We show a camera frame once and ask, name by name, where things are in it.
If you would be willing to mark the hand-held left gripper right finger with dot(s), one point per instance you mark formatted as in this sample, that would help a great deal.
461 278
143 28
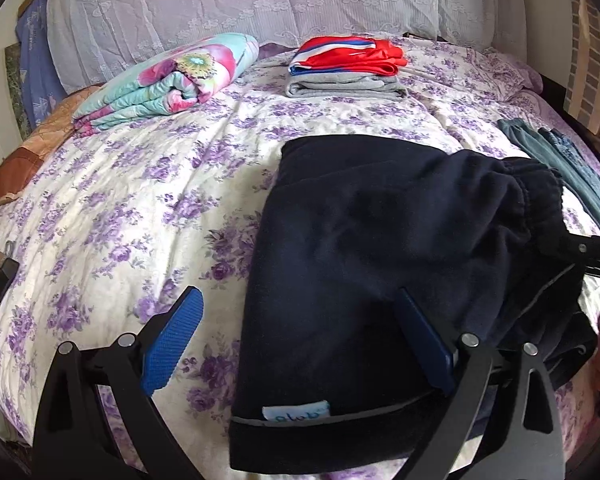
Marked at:
425 340

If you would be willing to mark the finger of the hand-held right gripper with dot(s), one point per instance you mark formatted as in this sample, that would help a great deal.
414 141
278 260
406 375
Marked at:
580 249

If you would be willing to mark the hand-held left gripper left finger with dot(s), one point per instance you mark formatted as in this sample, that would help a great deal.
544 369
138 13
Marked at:
172 345

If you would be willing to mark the navy blue pants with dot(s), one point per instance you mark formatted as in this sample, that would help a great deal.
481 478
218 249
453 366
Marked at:
380 235

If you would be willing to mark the blue denim jeans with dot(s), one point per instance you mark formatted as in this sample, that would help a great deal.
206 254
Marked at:
577 162

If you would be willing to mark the purple floral bed cover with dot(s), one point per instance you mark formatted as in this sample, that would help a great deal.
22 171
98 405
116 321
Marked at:
130 200

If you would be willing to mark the brown orange pillow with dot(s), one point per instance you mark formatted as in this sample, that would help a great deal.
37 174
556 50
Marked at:
25 160

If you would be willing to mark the folded floral blanket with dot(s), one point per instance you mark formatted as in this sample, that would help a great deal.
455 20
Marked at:
170 85

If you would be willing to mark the grey folded garment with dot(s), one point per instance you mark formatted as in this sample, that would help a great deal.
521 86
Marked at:
340 86

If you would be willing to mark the red folded garment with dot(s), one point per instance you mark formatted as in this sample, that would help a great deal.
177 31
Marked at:
350 55

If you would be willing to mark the blue printed cloth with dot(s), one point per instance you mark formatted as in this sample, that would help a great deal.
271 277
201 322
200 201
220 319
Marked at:
37 60

